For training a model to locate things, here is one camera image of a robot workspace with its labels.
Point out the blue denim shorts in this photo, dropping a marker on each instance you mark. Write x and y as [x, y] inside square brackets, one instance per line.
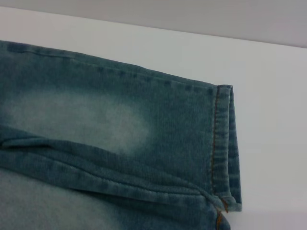
[108, 143]

